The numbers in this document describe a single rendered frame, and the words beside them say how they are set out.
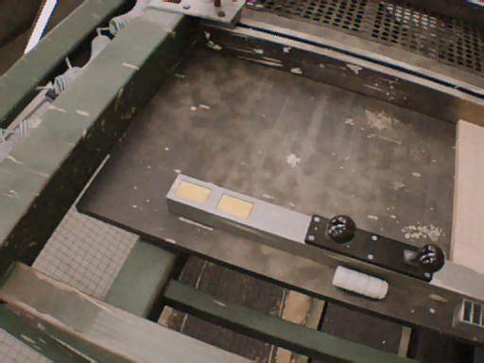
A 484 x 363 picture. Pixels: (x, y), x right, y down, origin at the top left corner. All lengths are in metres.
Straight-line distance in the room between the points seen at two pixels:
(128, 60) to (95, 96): 0.11
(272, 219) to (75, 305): 0.31
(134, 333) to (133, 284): 0.14
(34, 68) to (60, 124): 0.63
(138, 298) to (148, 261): 0.07
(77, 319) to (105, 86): 0.40
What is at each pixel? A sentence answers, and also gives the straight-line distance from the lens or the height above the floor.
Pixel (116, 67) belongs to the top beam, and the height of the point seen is 1.90.
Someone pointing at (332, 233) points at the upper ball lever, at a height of 1.55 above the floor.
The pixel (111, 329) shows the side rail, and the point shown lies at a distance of 0.59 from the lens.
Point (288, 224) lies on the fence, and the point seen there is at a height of 1.55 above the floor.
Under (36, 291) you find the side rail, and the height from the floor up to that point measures 1.79.
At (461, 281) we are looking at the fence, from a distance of 0.71.
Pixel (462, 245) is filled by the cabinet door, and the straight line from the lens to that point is 0.78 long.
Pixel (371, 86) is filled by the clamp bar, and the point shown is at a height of 1.48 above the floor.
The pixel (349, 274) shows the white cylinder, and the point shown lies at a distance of 0.66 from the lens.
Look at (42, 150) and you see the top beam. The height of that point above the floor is 1.90.
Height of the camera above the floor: 1.82
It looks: 16 degrees down
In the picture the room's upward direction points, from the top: 53 degrees counter-clockwise
